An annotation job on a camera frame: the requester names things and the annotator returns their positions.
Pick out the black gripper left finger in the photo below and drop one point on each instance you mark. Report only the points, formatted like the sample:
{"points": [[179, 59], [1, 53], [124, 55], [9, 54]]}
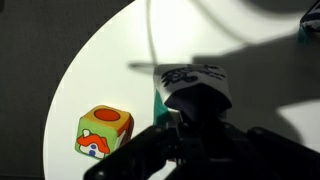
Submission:
{"points": [[136, 153]]}

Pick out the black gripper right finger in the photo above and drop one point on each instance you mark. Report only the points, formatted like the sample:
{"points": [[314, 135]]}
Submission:
{"points": [[266, 156]]}

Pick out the orange yellow green block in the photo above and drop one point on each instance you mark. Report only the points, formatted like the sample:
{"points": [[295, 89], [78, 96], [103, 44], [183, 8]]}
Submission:
{"points": [[100, 133]]}

